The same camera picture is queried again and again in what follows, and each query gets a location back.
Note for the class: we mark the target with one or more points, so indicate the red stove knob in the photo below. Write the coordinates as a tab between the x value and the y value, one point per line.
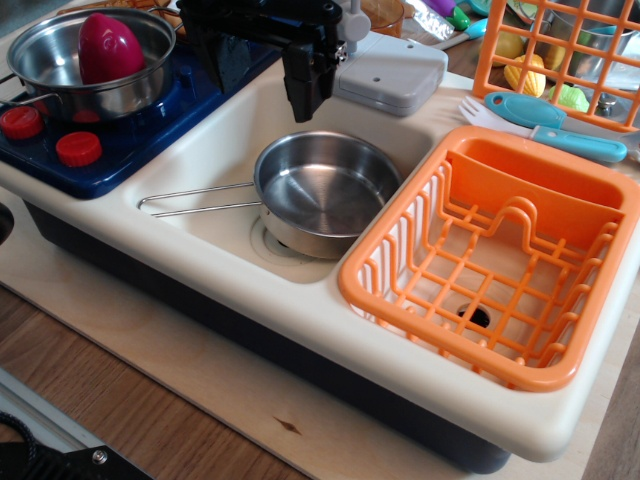
78	149
21	123

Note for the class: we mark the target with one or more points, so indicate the purple toy eggplant green tip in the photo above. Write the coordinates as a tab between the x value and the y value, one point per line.
449	10

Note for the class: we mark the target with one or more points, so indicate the red stove knob left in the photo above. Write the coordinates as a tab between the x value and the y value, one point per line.
21	123

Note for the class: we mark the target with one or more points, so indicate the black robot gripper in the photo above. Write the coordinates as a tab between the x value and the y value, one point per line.
305	32

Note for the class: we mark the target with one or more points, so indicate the blue toy stove top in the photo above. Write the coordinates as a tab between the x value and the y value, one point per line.
127	144

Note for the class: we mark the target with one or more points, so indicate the yellow toy lemon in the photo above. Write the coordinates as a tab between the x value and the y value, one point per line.
509	46

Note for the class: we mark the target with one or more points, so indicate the white plastic fork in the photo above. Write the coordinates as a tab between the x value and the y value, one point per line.
478	115

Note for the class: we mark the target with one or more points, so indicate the grey toy faucet base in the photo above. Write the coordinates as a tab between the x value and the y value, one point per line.
383	72

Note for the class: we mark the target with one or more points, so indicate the yellow toy corn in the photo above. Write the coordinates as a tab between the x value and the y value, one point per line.
526	81

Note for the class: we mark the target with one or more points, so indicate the red stove knob right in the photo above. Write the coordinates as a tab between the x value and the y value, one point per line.
78	149

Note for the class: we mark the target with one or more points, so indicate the magenta toy eggplant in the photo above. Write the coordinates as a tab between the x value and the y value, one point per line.
108	50

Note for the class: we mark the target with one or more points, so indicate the steel pot on stove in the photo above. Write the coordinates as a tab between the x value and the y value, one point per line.
45	59

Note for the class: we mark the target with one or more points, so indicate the cream toy sink unit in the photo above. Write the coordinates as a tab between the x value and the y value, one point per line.
244	326

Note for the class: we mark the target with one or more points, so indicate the orange plastic grid basket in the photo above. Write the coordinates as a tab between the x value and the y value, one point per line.
592	45

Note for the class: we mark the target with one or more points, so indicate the teal handled toy knife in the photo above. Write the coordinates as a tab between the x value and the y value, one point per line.
592	143

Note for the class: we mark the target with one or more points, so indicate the orange plastic drying rack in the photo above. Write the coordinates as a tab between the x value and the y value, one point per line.
498	255

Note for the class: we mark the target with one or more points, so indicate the green toy vegetable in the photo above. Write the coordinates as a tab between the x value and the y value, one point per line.
573	97

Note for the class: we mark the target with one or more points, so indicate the steel frying pan wire handle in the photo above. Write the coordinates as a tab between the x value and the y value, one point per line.
317	191

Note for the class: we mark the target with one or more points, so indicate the black metal bracket with screw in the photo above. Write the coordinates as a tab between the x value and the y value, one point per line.
30	459

